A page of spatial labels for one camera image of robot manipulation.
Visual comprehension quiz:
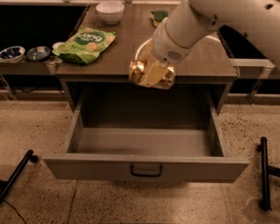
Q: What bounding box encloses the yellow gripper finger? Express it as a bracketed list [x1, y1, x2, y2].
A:
[136, 41, 154, 62]
[140, 63, 167, 87]

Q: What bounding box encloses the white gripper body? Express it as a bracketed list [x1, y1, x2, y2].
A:
[151, 18, 200, 64]

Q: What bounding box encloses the orange soda can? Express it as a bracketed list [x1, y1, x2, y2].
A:
[129, 60, 175, 90]

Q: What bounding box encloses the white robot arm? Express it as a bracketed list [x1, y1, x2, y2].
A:
[138, 0, 280, 88]

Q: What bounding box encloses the grey cabinet with top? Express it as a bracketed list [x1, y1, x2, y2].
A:
[57, 4, 237, 107]

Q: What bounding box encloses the open grey top drawer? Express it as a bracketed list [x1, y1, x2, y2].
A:
[44, 86, 248, 183]

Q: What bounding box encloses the green yellow sponge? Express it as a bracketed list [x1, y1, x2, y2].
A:
[149, 10, 168, 27]

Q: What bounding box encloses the white bowl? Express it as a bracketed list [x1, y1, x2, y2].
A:
[95, 1, 125, 24]

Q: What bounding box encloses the green snack bag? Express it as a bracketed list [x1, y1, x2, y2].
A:
[52, 26, 117, 64]

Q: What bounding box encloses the small dark blue bowl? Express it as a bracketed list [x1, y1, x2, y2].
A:
[26, 46, 50, 62]

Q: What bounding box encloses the small bowl with blue items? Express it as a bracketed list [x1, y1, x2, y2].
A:
[0, 46, 25, 63]

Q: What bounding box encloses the black right stand leg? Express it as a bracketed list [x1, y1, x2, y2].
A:
[257, 136, 280, 211]

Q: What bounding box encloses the black stand leg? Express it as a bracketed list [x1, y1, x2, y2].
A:
[0, 149, 38, 205]
[257, 136, 280, 211]

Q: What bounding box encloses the black left stand leg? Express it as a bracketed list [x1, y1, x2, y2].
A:
[0, 149, 38, 205]

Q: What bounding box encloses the black drawer handle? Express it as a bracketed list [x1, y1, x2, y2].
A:
[130, 165, 162, 178]

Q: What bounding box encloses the white cable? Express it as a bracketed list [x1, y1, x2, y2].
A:
[0, 59, 15, 101]

